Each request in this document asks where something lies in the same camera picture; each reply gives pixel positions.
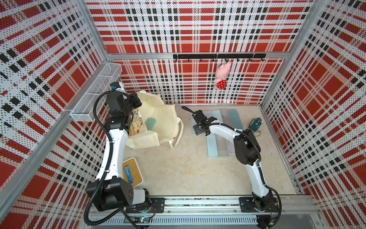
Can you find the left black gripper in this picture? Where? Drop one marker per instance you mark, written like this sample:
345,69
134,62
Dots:
133,97

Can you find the light blue slim pencil case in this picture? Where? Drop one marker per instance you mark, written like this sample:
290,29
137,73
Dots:
217,114

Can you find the cream floral canvas bag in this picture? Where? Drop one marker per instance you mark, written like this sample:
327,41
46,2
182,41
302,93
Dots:
168,128

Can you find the teal lid white pencil case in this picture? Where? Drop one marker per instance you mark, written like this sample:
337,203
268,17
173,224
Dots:
195,128

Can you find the frosted translucent pencil case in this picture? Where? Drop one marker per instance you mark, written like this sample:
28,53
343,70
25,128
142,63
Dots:
222,147

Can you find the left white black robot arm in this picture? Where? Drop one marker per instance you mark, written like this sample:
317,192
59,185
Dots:
110,194

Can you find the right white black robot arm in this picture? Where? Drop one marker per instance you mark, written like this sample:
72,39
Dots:
247,152

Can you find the light blue box in bag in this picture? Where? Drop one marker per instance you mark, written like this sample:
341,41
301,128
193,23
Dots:
150,123

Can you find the pink plush pig toy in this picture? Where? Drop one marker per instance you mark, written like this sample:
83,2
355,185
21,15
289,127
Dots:
221,76

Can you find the teal alarm clock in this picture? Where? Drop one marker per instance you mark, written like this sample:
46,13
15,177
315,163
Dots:
255,124

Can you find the white box wooden lid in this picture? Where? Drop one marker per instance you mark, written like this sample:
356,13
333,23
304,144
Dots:
137,176

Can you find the blue pen in box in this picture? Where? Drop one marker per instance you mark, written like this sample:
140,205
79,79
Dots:
129,175

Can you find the white wire mesh shelf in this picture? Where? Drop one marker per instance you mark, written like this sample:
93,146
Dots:
99,82

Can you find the black wall hook rail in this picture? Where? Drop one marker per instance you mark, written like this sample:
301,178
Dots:
248,56

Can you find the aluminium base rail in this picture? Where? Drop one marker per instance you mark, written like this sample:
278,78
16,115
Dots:
177,212

